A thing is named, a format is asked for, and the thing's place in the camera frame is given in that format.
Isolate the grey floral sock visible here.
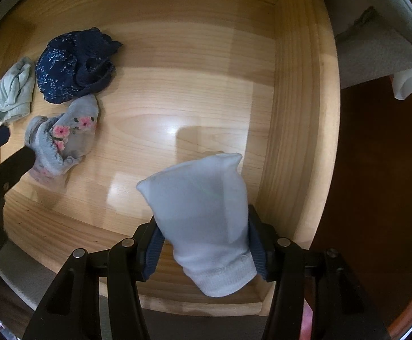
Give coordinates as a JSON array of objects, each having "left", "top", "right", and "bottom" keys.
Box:
[{"left": 25, "top": 94, "right": 99, "bottom": 186}]

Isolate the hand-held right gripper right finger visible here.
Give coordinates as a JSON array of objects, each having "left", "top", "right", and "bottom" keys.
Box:
[{"left": 247, "top": 203, "right": 390, "bottom": 340}]

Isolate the white sock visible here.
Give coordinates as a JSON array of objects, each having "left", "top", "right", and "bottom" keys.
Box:
[{"left": 136, "top": 152, "right": 258, "bottom": 297}]

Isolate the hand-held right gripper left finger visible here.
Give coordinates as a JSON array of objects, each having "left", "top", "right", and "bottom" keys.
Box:
[{"left": 22, "top": 218, "right": 166, "bottom": 340}]

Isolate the navy floral underwear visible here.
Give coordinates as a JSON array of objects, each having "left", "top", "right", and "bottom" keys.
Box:
[{"left": 35, "top": 27, "right": 123, "bottom": 105}]

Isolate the pale green cloth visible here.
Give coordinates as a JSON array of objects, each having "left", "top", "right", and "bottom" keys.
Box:
[{"left": 0, "top": 57, "right": 36, "bottom": 126}]

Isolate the grey fronted wooden drawer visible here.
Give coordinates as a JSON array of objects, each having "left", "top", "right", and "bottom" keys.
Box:
[{"left": 0, "top": 0, "right": 341, "bottom": 340}]

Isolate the orange wooden furniture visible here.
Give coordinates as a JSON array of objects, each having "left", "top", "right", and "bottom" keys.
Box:
[{"left": 386, "top": 280, "right": 412, "bottom": 340}]

